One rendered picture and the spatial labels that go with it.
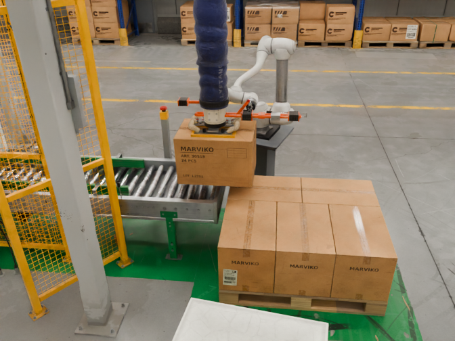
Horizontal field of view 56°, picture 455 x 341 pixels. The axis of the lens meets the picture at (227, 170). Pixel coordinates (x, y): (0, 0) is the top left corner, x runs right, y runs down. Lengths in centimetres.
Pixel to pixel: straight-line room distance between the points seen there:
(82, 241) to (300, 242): 144
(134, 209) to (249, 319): 186
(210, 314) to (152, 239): 214
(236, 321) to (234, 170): 164
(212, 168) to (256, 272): 86
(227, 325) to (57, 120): 135
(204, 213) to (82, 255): 101
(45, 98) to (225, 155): 142
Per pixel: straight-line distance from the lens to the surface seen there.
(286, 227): 318
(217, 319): 192
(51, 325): 349
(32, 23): 231
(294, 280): 315
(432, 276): 389
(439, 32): 1095
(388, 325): 340
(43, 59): 234
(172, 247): 368
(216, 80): 314
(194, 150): 328
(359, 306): 343
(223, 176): 335
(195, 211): 340
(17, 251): 321
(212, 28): 304
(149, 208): 348
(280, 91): 389
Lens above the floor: 246
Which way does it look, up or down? 30 degrees down
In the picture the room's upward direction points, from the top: 1 degrees counter-clockwise
